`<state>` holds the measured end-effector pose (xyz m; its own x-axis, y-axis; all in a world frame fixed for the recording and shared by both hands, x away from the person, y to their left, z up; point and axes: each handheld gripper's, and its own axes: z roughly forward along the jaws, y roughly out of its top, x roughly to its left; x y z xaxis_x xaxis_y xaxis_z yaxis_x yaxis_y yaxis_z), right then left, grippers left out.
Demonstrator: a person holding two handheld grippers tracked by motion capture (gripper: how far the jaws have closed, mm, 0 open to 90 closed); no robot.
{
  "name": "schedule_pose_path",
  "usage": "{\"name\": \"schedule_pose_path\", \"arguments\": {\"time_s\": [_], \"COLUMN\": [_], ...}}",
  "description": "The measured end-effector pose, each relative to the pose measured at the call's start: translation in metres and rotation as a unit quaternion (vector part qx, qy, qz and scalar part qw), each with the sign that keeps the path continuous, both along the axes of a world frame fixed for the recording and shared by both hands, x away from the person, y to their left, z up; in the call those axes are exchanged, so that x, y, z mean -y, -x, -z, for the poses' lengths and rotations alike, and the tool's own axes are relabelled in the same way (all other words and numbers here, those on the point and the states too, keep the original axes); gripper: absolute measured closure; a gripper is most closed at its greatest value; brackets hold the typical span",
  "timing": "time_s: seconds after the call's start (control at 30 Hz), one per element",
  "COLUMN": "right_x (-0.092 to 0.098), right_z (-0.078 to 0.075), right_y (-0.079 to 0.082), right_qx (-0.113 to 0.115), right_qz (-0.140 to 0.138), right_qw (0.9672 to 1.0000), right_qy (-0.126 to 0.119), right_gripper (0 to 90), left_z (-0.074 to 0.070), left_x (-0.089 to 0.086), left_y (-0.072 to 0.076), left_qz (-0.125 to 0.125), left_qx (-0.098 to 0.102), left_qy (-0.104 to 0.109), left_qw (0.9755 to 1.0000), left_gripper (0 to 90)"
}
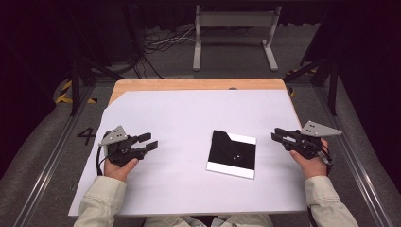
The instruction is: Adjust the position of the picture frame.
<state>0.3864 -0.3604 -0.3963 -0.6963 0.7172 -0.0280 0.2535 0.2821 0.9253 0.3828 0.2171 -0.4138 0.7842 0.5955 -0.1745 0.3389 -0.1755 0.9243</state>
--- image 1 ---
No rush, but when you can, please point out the person's right hand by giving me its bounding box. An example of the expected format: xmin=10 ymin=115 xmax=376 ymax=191
xmin=288 ymin=137 xmax=330 ymax=181

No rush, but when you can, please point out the white metal stand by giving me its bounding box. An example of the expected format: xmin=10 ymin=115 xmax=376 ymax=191
xmin=192 ymin=4 xmax=283 ymax=73

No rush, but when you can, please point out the yellow-black hazard tape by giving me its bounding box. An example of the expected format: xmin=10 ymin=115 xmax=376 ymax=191
xmin=54 ymin=79 xmax=98 ymax=105
xmin=287 ymin=67 xmax=318 ymax=98

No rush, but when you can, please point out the person's left hand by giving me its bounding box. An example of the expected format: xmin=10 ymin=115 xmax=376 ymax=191
xmin=103 ymin=156 xmax=140 ymax=183

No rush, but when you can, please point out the white board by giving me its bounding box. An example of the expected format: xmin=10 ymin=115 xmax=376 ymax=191
xmin=68 ymin=89 xmax=308 ymax=218

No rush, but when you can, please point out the black card sheet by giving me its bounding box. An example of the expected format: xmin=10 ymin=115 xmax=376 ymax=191
xmin=207 ymin=130 xmax=257 ymax=171

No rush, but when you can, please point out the hand-held gripper cable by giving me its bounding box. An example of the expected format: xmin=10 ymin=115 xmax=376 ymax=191
xmin=96 ymin=144 xmax=111 ymax=177
xmin=317 ymin=141 xmax=335 ymax=176

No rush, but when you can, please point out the aluminium floor rail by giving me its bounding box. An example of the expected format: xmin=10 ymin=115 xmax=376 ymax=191
xmin=11 ymin=85 xmax=97 ymax=227
xmin=313 ymin=85 xmax=393 ymax=227

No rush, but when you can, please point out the person's pale jacket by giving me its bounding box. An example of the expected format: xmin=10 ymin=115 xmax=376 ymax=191
xmin=142 ymin=214 xmax=274 ymax=227

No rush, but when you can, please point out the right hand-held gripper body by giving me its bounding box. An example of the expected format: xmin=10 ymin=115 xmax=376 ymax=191
xmin=283 ymin=120 xmax=343 ymax=161

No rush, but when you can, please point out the tangle of floor cables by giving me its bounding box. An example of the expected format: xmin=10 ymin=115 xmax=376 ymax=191
xmin=126 ymin=24 xmax=199 ymax=79

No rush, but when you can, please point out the black metal stand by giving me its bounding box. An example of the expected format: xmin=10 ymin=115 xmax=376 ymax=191
xmin=284 ymin=56 xmax=340 ymax=116
xmin=66 ymin=6 xmax=125 ymax=116

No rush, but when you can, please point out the right hand-held gripper cable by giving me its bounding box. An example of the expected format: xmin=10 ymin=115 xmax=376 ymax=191
xmin=317 ymin=141 xmax=335 ymax=176

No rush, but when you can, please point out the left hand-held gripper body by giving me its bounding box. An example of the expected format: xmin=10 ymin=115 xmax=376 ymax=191
xmin=97 ymin=125 xmax=149 ymax=168

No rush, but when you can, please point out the left hand-held gripper cable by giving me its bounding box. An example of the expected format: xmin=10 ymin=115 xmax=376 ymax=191
xmin=96 ymin=144 xmax=111 ymax=177

